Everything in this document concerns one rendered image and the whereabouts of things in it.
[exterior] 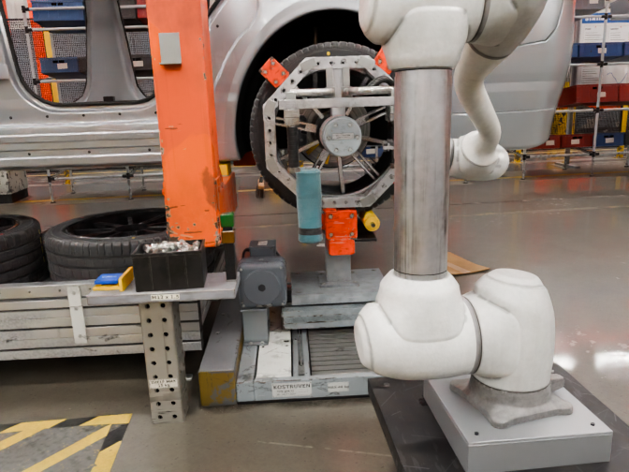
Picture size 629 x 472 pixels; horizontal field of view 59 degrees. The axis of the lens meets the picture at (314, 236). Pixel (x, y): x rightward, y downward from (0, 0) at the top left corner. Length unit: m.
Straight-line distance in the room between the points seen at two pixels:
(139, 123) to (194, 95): 0.61
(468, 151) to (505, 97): 0.96
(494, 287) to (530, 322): 0.09
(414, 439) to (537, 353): 0.31
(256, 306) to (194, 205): 0.48
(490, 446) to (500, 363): 0.15
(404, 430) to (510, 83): 1.60
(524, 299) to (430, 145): 0.34
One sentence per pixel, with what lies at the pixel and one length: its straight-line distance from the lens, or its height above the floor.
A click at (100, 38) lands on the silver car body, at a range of 4.22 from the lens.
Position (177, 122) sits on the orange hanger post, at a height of 0.92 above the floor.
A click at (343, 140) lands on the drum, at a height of 0.84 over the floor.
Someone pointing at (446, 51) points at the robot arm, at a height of 1.05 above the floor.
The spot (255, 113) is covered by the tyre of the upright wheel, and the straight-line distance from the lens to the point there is 2.11.
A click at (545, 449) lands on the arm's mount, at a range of 1.18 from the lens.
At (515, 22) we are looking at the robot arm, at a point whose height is 1.10.
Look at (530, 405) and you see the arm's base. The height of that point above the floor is 0.40.
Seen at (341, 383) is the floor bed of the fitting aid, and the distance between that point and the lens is 1.91.
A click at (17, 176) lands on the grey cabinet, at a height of 0.26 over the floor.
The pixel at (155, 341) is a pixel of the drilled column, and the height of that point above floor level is 0.28.
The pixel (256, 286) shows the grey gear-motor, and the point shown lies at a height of 0.33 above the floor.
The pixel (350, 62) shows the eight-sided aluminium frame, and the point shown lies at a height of 1.10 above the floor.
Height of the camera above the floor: 0.99
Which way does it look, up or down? 14 degrees down
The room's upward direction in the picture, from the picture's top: 2 degrees counter-clockwise
